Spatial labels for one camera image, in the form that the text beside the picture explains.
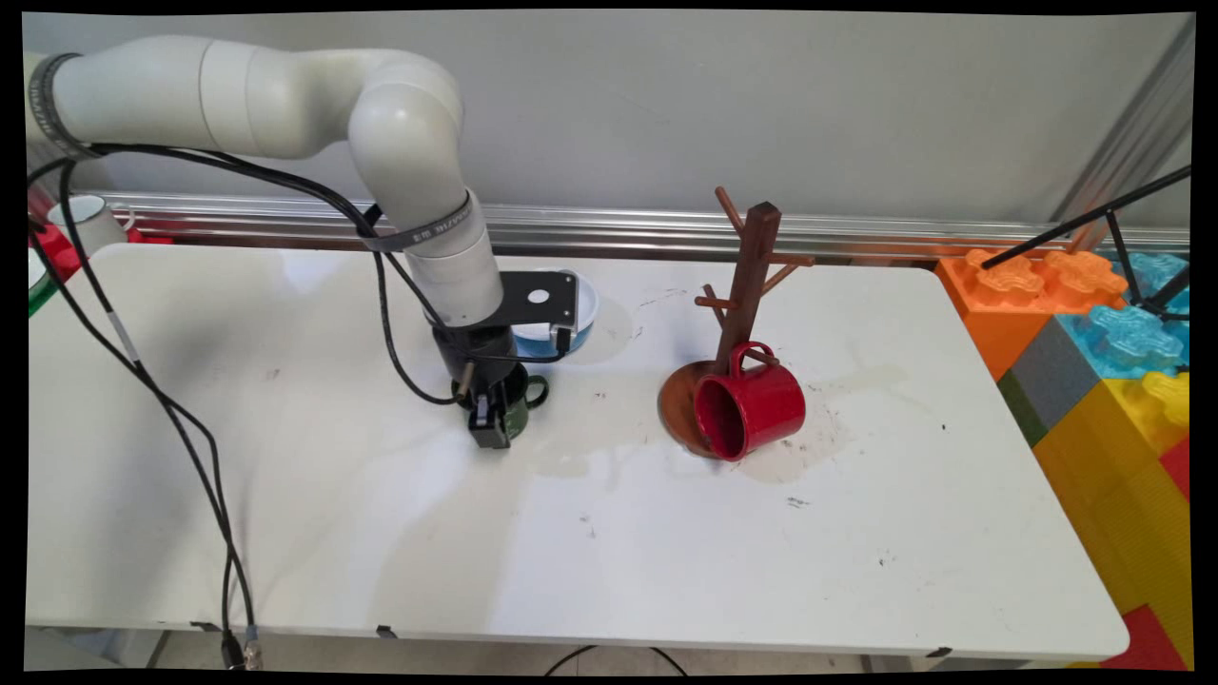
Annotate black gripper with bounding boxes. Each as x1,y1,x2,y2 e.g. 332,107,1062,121
433,323,520,448

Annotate green mug with white print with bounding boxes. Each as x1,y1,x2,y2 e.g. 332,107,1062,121
473,362,551,443

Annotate light blue bowl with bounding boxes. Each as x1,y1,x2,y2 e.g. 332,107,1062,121
509,269,600,360

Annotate red mug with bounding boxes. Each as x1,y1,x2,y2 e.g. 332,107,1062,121
693,341,807,462

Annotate brown wooden mug tree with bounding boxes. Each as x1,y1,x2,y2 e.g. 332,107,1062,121
657,186,817,460

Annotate white enamel mug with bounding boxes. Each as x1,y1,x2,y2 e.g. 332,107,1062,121
46,195,137,256

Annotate white cup with green rim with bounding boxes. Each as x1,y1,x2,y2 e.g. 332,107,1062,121
27,247,63,320

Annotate orange foam block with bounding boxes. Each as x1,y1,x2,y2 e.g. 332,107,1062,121
934,247,1129,382

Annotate dark green foam block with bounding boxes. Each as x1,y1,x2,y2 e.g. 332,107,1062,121
996,369,1050,448

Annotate translucent blue block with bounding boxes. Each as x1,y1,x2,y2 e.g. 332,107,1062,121
1109,250,1190,315
1054,304,1190,382

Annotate black tripod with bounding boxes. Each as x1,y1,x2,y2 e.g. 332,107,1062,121
980,164,1192,320

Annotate black camera cable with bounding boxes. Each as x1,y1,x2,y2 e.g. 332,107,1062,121
29,143,572,367

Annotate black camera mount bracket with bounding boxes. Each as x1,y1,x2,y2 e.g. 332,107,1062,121
497,270,580,331

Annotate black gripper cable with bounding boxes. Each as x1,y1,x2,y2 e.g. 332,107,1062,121
29,143,462,405

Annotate black velcro strap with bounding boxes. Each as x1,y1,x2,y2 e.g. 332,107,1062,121
360,190,475,253
29,52,87,158

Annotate black floor cable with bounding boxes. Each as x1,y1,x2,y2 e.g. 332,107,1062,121
544,645,688,676

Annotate black cable with metal connector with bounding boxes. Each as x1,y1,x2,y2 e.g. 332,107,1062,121
27,157,265,672

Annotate aluminium rail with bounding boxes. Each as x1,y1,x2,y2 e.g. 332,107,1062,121
95,193,1190,260

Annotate aluminium post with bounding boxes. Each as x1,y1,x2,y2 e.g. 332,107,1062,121
1051,14,1195,229

